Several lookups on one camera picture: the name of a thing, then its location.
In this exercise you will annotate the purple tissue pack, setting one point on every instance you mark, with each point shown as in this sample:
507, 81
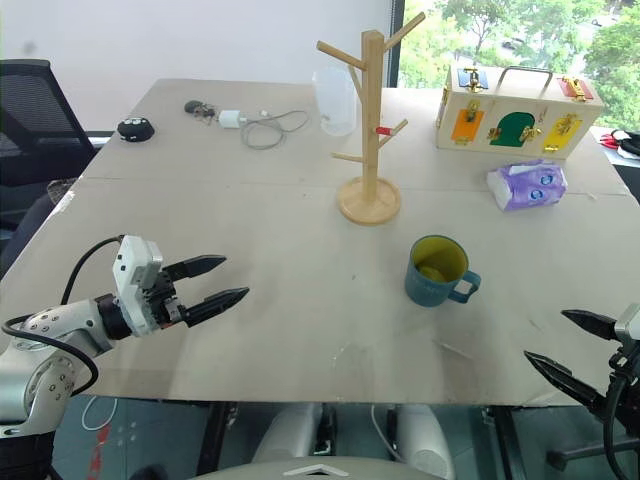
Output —
527, 186

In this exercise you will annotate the dark window frame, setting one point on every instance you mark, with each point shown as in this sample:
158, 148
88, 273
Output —
396, 45

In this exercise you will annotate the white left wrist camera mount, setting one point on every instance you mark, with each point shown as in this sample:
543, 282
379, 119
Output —
132, 260

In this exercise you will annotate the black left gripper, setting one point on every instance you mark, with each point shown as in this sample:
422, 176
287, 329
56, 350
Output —
162, 300

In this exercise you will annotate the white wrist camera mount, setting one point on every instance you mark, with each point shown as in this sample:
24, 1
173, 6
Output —
132, 260
629, 322

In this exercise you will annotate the white charger plug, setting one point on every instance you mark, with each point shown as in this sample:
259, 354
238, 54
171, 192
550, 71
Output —
230, 119

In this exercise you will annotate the black mesh office chair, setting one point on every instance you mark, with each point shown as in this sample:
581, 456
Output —
35, 125

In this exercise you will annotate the silver rounded robot leg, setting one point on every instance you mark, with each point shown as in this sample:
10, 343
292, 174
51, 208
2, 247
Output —
287, 432
425, 440

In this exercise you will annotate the wooden mug tree stand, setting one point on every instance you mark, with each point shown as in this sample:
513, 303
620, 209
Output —
370, 125

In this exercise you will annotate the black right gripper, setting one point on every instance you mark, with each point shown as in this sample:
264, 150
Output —
625, 380

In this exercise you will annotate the black chair base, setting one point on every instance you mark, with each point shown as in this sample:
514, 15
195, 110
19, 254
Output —
580, 455

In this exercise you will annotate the grey robot torso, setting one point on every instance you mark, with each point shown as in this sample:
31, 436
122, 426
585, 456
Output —
310, 470

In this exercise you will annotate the black round device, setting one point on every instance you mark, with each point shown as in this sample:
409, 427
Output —
135, 129

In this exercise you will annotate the blue mug yellow inside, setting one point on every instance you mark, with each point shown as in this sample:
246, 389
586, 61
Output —
430, 291

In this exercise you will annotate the translucent plastic measuring cup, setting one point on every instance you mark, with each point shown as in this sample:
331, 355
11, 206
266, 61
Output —
332, 110

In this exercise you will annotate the black white object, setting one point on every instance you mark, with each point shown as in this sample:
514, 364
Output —
629, 145

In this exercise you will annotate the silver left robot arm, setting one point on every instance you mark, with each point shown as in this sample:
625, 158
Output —
60, 317

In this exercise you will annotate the black key bunch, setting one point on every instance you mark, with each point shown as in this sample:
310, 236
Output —
194, 106

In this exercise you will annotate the wooden lock latch box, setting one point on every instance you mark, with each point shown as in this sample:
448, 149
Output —
505, 107

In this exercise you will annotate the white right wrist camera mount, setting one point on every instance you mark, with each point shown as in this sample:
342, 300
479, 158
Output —
629, 322

